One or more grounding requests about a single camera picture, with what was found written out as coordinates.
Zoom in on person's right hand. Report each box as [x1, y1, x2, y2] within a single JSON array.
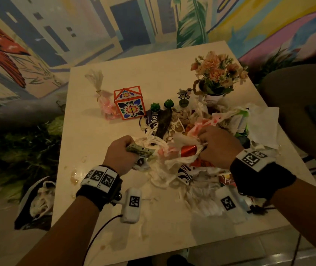
[[198, 126, 244, 170]]

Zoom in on person's left hand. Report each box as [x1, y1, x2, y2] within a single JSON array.
[[102, 135, 139, 176]]

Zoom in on white and pink plastic bag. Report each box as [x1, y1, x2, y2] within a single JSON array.
[[172, 109, 248, 164]]

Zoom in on greenish paper wrapper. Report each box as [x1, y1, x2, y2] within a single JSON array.
[[126, 144, 156, 159]]

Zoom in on person's right forearm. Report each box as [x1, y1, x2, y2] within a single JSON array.
[[269, 178, 316, 264]]

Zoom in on person's left forearm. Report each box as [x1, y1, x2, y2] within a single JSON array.
[[16, 195, 101, 266]]

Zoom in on red drink can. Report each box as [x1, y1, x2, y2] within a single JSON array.
[[179, 145, 198, 158]]

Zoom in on brown patterned paper wrapper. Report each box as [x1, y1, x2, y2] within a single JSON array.
[[168, 110, 187, 134]]

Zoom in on dark snack packet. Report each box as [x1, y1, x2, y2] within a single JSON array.
[[139, 108, 173, 139]]

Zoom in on floral house-shaped box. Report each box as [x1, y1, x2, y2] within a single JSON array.
[[113, 85, 147, 120]]

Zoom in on clear pink cellophane gift bag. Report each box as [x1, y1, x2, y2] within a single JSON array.
[[84, 69, 121, 121]]

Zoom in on small cow figurine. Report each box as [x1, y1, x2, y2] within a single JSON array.
[[177, 88, 193, 100]]

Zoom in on red snack wrapper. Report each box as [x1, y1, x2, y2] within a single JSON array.
[[218, 173, 237, 188]]

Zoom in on pile of white plastic litter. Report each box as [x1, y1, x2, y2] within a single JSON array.
[[135, 135, 254, 218]]

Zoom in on white paper tissue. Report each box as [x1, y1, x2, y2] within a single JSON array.
[[245, 103, 280, 150]]

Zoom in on pink flowers in white pot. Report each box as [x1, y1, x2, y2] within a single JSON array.
[[190, 51, 249, 106]]

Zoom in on green grass-like plant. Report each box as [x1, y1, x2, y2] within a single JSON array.
[[247, 49, 296, 85]]

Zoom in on dark round chair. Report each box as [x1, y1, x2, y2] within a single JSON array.
[[259, 64, 316, 175]]

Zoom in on green leafy floor plants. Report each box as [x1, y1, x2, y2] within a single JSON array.
[[0, 116, 65, 204]]

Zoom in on black trash bag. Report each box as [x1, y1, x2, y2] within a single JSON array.
[[14, 175, 57, 231]]

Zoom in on black wrist strap with markers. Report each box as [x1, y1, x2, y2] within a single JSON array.
[[229, 148, 297, 200], [76, 165, 123, 212]]

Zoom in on white wrist camera with marker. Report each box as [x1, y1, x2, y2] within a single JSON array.
[[215, 185, 250, 224], [112, 187, 142, 224]]

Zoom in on black camera cable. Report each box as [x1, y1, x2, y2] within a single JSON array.
[[291, 234, 303, 266], [83, 214, 123, 266]]

